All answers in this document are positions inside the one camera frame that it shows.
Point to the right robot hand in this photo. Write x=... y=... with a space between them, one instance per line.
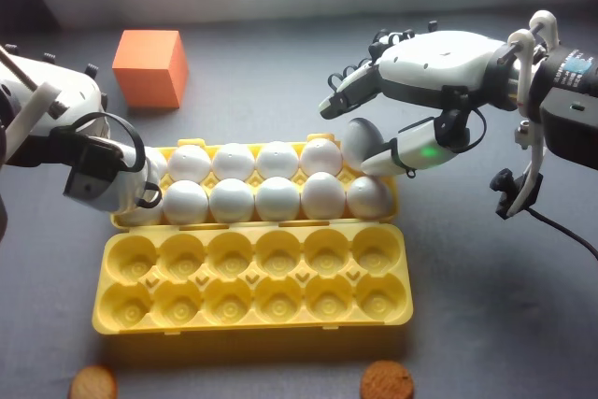
x=434 y=62

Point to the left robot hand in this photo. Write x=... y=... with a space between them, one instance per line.
x=70 y=90

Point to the yellow egg carton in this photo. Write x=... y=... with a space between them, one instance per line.
x=257 y=277

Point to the orange cube block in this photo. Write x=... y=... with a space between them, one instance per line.
x=149 y=72

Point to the grey table cloth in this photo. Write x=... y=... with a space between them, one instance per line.
x=467 y=301

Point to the round brown cookie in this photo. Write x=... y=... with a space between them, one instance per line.
x=387 y=381
x=93 y=385

